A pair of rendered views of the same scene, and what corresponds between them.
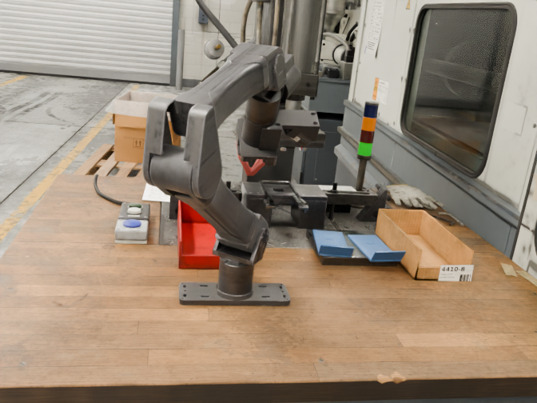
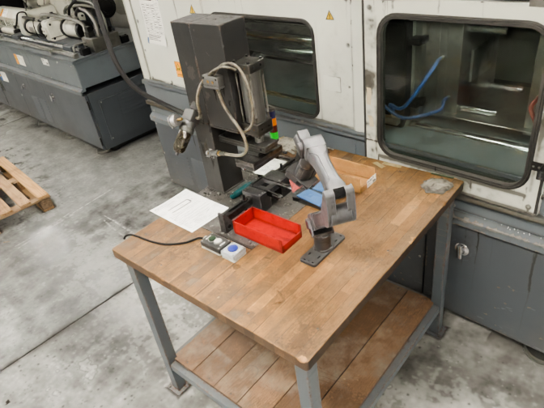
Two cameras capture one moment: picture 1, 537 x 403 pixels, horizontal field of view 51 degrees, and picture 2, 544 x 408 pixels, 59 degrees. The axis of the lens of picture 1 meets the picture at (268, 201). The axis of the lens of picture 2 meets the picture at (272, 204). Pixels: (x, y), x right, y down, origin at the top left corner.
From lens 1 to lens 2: 1.14 m
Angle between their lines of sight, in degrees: 34
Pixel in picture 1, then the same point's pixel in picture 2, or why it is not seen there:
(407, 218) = not seen: hidden behind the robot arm
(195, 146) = (352, 203)
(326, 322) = (366, 235)
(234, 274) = (328, 240)
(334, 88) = (93, 62)
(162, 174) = (338, 221)
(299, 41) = (259, 105)
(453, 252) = (360, 171)
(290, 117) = not seen: hidden behind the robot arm
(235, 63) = (320, 155)
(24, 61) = not seen: outside the picture
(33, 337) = (300, 319)
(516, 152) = (341, 101)
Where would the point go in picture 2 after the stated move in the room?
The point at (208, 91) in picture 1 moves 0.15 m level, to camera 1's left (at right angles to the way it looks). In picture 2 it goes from (335, 176) to (298, 198)
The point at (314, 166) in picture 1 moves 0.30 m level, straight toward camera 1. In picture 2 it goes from (107, 129) to (117, 138)
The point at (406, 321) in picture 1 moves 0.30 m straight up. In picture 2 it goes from (384, 214) to (385, 146)
